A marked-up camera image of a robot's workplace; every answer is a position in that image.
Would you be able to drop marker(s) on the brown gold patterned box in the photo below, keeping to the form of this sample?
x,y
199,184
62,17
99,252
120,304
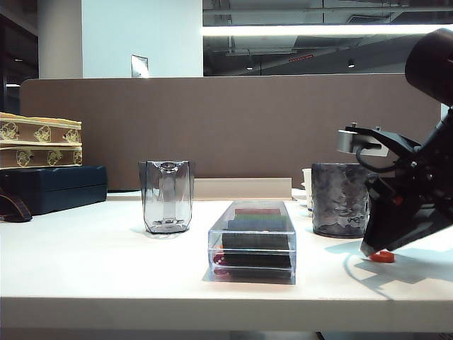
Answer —
x,y
39,129
39,157

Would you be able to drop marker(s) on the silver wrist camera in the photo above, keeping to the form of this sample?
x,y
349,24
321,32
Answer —
x,y
348,141

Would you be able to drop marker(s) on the red plastic letter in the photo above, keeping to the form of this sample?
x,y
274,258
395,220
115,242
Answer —
x,y
385,258

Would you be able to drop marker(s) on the brown desk partition panel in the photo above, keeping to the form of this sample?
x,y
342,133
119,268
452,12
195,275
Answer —
x,y
230,127

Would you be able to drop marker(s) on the clear plastic rectangular box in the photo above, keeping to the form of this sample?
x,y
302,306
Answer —
x,y
253,244

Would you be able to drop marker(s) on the white paper cup blue print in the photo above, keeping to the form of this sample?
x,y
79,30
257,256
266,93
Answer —
x,y
308,191

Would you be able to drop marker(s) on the clear faceted glass tumbler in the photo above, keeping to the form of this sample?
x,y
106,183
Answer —
x,y
166,198

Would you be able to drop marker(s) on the grey translucent textured mug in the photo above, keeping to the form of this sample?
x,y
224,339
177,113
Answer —
x,y
339,202

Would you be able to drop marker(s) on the stack of coloured sheets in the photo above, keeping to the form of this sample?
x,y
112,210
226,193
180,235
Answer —
x,y
255,241

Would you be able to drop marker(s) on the white ceiling strip light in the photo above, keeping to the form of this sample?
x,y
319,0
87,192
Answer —
x,y
301,30

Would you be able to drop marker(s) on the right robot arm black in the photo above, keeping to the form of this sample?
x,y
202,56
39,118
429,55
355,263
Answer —
x,y
431,63

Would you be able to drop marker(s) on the dark blue hard case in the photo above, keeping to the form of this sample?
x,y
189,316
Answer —
x,y
56,189

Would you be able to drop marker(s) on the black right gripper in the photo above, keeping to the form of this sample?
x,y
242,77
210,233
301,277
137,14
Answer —
x,y
428,177

